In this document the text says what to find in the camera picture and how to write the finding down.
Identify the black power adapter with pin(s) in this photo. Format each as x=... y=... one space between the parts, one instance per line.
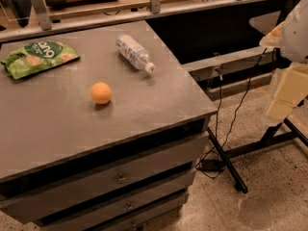
x=212 y=165

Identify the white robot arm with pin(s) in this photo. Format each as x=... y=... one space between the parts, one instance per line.
x=291 y=37

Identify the grey drawer cabinet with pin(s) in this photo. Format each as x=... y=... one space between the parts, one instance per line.
x=69 y=164

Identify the orange ball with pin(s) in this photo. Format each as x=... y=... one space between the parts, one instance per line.
x=100 y=93

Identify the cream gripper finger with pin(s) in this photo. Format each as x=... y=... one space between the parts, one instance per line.
x=290 y=91

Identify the clear blue plastic bottle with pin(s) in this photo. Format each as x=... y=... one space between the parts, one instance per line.
x=134 y=53

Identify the green rice chip bag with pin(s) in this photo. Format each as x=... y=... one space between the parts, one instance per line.
x=36 y=57

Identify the metal railing frame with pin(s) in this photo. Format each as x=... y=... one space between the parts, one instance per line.
x=45 y=21

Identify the black metal table frame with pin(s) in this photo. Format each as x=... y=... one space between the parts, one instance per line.
x=282 y=132

